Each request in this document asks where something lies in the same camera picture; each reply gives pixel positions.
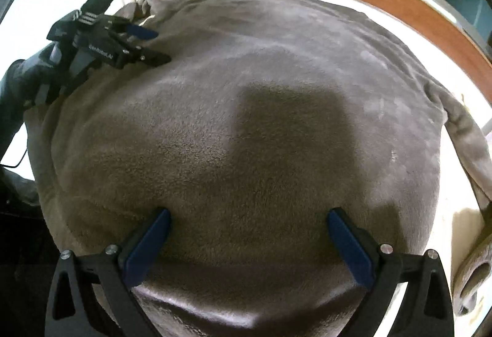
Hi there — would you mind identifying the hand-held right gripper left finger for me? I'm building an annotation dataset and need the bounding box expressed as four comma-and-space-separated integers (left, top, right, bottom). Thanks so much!
46, 207, 172, 337

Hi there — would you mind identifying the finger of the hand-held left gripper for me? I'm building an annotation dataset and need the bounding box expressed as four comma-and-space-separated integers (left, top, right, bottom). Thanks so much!
105, 16, 159, 40
113, 36, 172, 69

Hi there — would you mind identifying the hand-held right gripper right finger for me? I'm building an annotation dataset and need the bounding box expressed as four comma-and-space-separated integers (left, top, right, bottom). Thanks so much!
327, 207, 452, 337

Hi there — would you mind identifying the brown fleece garment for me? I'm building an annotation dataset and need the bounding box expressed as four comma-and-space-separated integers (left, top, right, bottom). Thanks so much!
25, 0, 492, 337

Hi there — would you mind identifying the beige paw print blanket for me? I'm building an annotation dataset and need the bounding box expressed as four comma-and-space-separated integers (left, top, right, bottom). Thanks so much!
0, 0, 492, 337

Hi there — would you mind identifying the person's dark clothing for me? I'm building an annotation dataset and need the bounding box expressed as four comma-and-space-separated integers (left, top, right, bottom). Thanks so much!
0, 168, 60, 337

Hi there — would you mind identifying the black cable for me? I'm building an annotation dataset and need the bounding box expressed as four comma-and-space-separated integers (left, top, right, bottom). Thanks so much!
0, 141, 30, 169

